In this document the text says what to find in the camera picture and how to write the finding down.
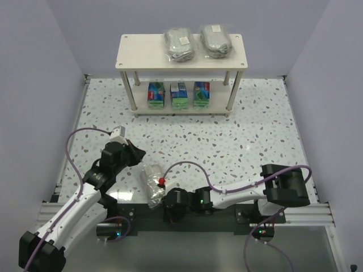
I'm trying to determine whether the silver scourer pack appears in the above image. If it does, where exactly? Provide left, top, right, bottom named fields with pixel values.
left=141, top=164, right=165, bottom=210
left=200, top=24, right=233, bottom=59
left=163, top=27, right=197, bottom=63

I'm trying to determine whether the green sponge pack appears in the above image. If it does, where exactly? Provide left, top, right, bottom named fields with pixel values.
left=147, top=82, right=166, bottom=109
left=170, top=82, right=189, bottom=110
left=193, top=82, right=210, bottom=109

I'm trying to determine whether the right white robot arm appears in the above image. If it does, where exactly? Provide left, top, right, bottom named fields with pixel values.
left=157, top=161, right=312, bottom=223

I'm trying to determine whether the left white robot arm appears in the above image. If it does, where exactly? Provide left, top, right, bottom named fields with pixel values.
left=19, top=140, right=146, bottom=271

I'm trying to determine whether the white two-tier shelf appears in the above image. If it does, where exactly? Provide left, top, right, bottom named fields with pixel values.
left=115, top=28, right=248, bottom=116

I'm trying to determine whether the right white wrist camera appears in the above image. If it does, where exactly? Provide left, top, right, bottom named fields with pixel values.
left=158, top=177, right=177, bottom=194

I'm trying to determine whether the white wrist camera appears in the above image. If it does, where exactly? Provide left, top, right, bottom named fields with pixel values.
left=158, top=177, right=177, bottom=194
left=109, top=126, right=128, bottom=145

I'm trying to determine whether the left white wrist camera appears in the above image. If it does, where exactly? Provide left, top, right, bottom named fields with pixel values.
left=109, top=126, right=128, bottom=145

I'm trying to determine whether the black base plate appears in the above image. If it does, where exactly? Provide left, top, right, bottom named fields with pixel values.
left=99, top=201, right=287, bottom=238

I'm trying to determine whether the aluminium frame rail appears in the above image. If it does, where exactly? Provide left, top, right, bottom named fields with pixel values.
left=35, top=199, right=332, bottom=226

